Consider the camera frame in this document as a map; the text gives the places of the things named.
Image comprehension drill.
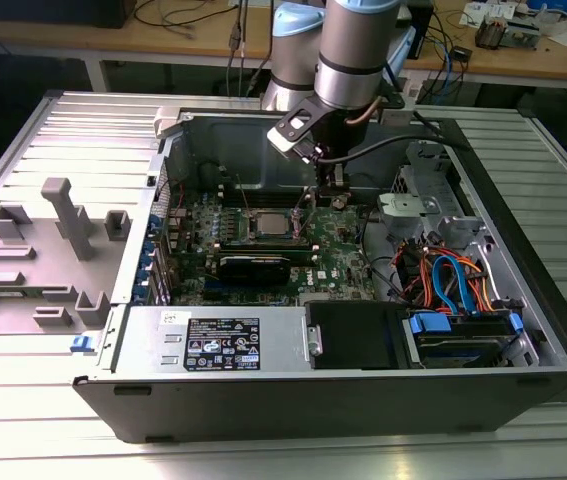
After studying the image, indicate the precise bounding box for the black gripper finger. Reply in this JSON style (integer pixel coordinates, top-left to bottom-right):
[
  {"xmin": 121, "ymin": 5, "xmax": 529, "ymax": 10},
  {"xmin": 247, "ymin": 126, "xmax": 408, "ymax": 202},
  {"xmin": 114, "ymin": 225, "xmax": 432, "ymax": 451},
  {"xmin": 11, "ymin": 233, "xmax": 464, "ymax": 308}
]
[{"xmin": 315, "ymin": 163, "xmax": 352, "ymax": 198}]

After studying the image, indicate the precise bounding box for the black RAM slot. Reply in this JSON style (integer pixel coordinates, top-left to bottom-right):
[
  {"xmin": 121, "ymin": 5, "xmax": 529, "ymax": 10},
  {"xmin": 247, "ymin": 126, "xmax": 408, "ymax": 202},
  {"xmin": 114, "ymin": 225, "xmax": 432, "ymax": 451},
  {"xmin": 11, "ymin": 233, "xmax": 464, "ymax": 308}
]
[{"xmin": 218, "ymin": 185, "xmax": 312, "ymax": 207}]

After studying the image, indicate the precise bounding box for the CPU socket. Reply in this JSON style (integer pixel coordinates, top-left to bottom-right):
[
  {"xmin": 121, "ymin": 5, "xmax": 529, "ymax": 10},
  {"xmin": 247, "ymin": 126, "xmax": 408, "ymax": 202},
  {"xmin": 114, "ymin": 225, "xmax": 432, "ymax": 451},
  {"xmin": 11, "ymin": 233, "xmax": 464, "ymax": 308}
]
[{"xmin": 246, "ymin": 207, "xmax": 310, "ymax": 246}]

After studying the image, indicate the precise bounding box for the green motherboard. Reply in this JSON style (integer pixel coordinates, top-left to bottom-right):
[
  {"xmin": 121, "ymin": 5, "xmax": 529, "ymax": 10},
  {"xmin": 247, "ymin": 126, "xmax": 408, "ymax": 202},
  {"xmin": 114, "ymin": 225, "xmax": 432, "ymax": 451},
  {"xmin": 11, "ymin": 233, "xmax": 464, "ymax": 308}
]
[{"xmin": 167, "ymin": 192, "xmax": 379, "ymax": 307}]

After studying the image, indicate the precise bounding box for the silver metal drive cage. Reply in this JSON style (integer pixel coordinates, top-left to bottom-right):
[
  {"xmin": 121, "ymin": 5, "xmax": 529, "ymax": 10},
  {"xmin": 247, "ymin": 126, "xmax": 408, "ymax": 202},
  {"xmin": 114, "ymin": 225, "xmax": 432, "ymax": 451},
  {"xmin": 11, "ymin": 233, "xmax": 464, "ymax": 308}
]
[{"xmin": 390, "ymin": 139, "xmax": 469, "ymax": 221}]

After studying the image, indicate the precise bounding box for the black graphics card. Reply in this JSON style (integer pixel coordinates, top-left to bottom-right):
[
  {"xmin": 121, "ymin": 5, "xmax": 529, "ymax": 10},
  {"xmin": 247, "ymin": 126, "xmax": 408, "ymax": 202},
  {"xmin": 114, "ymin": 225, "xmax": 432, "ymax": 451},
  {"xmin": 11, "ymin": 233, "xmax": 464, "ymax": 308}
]
[{"xmin": 215, "ymin": 252, "xmax": 294, "ymax": 289}]

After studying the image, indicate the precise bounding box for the tall black box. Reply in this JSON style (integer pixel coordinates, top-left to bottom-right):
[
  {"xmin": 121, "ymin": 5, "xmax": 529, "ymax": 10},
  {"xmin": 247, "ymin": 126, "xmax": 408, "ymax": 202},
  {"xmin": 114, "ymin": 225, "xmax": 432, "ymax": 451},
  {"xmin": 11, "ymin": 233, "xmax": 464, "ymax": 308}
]
[{"xmin": 410, "ymin": 0, "xmax": 437, "ymax": 60}]

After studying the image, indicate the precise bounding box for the copper coil transformer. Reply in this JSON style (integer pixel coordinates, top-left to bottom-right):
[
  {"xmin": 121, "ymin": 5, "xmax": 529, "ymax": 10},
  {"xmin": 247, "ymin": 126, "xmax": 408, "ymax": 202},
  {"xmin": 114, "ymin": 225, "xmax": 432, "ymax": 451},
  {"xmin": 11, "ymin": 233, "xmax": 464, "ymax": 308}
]
[{"xmin": 476, "ymin": 13, "xmax": 510, "ymax": 50}]

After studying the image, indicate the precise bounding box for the wooden desk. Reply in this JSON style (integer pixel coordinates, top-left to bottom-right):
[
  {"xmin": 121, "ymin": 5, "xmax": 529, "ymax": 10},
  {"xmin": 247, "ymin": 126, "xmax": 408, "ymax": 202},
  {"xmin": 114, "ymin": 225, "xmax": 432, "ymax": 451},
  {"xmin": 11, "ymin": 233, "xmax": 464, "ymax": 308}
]
[{"xmin": 0, "ymin": 0, "xmax": 567, "ymax": 94}]

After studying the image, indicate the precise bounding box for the grey electronic device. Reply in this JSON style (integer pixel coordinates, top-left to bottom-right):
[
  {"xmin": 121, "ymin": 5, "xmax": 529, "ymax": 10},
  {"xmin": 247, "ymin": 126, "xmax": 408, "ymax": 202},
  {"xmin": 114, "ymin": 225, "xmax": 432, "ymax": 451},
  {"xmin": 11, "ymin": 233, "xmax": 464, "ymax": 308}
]
[{"xmin": 505, "ymin": 17, "xmax": 544, "ymax": 49}]

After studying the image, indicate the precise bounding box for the hard disk in blue carrier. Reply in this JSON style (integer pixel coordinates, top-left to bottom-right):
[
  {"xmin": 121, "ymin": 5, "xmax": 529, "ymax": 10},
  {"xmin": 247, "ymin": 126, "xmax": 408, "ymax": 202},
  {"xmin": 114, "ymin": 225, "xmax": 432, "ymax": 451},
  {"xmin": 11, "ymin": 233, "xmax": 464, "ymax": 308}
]
[{"xmin": 402, "ymin": 309, "xmax": 524, "ymax": 370}]

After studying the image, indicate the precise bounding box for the black PC case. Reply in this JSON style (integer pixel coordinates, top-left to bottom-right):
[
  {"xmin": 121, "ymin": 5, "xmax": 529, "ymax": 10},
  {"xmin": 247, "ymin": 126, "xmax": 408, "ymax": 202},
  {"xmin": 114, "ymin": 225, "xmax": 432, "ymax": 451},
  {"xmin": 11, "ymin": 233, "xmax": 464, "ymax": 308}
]
[{"xmin": 71, "ymin": 102, "xmax": 567, "ymax": 446}]

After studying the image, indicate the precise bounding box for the silver power supply with label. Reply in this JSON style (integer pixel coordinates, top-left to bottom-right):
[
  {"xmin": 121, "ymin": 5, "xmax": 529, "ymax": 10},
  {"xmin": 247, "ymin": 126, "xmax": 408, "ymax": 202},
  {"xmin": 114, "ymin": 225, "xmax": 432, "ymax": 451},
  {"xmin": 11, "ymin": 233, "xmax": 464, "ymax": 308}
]
[{"xmin": 110, "ymin": 304, "xmax": 310, "ymax": 375}]

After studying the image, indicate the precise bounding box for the grey plastic parts rack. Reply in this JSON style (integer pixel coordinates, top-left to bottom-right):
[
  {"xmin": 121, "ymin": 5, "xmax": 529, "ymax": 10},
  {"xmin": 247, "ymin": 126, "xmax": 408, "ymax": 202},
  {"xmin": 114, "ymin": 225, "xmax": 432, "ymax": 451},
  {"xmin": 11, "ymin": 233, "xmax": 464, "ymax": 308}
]
[{"xmin": 0, "ymin": 177, "xmax": 132, "ymax": 337}]

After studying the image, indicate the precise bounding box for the large black box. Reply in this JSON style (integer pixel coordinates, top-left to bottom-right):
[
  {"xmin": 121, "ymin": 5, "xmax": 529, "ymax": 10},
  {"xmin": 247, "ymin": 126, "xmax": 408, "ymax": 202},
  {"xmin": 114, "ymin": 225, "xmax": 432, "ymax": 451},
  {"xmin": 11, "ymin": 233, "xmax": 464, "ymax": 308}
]
[{"xmin": 0, "ymin": 0, "xmax": 137, "ymax": 30}]

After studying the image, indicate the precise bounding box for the thin black wire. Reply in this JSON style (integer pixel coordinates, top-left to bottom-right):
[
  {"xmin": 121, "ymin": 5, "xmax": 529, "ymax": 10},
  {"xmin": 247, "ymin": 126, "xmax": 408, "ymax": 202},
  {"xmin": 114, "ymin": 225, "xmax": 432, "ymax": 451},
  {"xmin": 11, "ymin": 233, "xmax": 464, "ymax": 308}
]
[{"xmin": 357, "ymin": 199, "xmax": 404, "ymax": 304}]

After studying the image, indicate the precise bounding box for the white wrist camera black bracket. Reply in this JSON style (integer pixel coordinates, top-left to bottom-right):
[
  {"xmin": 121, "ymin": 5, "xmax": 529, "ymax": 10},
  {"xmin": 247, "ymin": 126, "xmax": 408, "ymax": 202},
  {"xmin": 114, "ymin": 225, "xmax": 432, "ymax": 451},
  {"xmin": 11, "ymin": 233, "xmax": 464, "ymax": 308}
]
[{"xmin": 266, "ymin": 96, "xmax": 330, "ymax": 165}]

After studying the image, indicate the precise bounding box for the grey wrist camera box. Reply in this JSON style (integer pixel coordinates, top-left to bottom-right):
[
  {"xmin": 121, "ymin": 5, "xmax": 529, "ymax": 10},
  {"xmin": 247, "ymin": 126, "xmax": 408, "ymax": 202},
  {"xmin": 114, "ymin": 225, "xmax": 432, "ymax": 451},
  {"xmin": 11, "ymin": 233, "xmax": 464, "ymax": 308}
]
[{"xmin": 378, "ymin": 91, "xmax": 418, "ymax": 127}]

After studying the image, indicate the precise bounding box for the thick black camera cable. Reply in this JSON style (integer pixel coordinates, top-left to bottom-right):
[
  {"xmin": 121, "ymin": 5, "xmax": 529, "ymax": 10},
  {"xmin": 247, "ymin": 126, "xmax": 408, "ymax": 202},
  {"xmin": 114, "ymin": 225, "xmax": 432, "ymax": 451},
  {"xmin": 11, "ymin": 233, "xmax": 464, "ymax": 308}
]
[{"xmin": 307, "ymin": 110, "xmax": 467, "ymax": 165}]

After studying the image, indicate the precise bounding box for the silver metal bracket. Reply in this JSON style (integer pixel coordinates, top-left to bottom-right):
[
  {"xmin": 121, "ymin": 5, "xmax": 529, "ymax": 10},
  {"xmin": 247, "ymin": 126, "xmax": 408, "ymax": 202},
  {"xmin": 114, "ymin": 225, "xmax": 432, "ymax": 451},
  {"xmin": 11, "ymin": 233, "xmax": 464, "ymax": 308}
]
[{"xmin": 376, "ymin": 192, "xmax": 425, "ymax": 234}]

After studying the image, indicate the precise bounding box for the silver latch handle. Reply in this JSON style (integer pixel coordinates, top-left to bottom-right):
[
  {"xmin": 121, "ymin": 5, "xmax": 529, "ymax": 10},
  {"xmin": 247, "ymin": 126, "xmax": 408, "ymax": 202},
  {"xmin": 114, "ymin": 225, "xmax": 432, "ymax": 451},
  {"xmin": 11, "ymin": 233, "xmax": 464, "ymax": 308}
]
[{"xmin": 304, "ymin": 323, "xmax": 324, "ymax": 358}]

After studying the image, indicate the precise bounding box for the blue flat wire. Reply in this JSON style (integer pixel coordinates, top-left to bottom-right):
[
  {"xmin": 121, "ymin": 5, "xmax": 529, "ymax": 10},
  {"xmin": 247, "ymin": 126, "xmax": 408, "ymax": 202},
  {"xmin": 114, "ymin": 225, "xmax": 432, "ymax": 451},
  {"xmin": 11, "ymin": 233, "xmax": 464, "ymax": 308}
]
[{"xmin": 431, "ymin": 254, "xmax": 479, "ymax": 317}]

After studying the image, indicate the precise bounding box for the orange red wire bundle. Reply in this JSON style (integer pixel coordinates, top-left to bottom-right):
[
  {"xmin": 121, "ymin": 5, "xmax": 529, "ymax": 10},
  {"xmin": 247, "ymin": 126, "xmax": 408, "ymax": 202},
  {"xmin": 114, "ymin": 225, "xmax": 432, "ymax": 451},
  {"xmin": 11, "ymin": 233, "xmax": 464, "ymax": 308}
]
[{"xmin": 400, "ymin": 242, "xmax": 502, "ymax": 314}]

